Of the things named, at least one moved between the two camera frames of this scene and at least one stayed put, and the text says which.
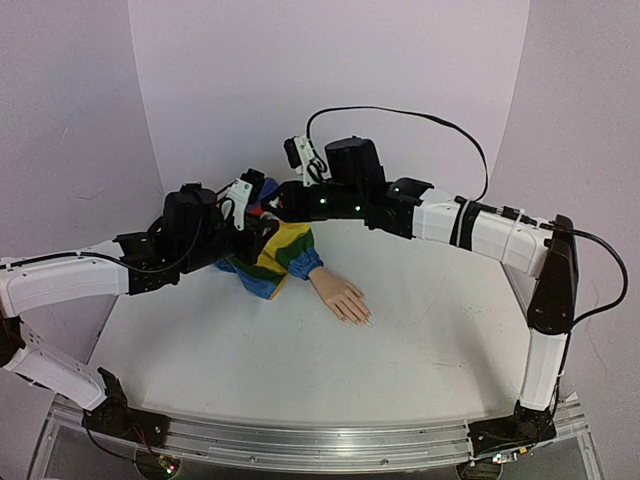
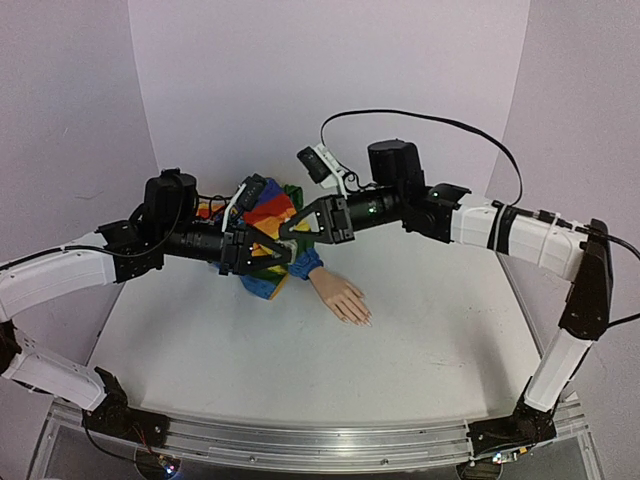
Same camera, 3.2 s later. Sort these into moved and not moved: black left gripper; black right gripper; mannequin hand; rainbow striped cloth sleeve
Moved: black left gripper; black right gripper
Not moved: mannequin hand; rainbow striped cloth sleeve
